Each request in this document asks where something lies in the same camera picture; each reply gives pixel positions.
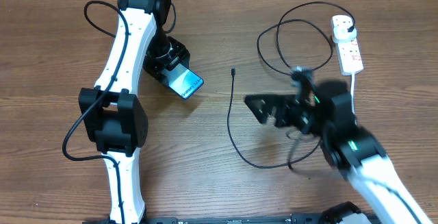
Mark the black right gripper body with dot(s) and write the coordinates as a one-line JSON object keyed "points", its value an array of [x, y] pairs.
{"points": [[306, 119]]}

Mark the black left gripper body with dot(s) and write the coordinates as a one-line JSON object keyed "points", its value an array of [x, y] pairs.
{"points": [[165, 53]]}

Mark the blue Galaxy smartphone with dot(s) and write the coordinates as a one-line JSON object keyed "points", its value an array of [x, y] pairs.
{"points": [[182, 81]]}

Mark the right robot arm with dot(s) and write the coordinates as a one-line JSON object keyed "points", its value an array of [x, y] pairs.
{"points": [[325, 111]]}

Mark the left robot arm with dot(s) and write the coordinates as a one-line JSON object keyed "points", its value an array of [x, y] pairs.
{"points": [[111, 111]]}

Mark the white charger plug adapter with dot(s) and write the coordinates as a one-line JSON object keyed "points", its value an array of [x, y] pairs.
{"points": [[341, 33]]}

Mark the white power strip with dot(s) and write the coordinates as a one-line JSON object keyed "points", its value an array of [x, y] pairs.
{"points": [[348, 54]]}

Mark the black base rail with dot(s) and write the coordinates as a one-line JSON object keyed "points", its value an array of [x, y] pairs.
{"points": [[292, 219]]}

